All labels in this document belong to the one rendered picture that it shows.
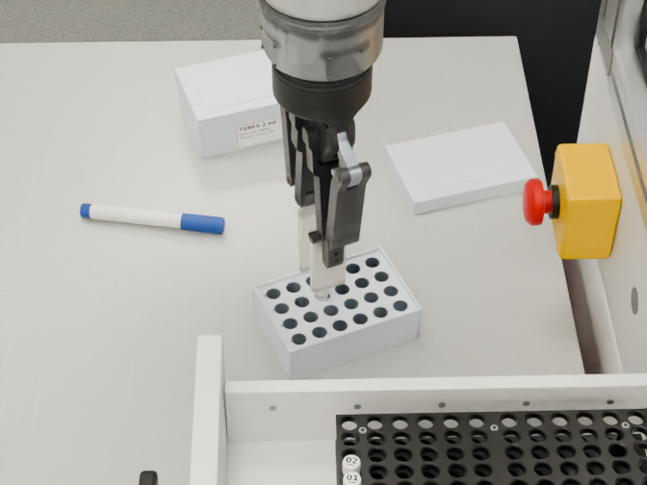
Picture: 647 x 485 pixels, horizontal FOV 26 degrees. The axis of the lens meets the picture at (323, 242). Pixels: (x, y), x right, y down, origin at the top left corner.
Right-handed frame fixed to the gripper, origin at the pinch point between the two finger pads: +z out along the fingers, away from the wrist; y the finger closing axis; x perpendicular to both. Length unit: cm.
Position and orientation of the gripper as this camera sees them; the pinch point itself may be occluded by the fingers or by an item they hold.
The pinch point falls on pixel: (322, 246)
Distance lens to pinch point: 117.4
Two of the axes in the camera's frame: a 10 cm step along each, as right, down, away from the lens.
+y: 4.0, 6.5, -6.5
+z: 0.0, 7.1, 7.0
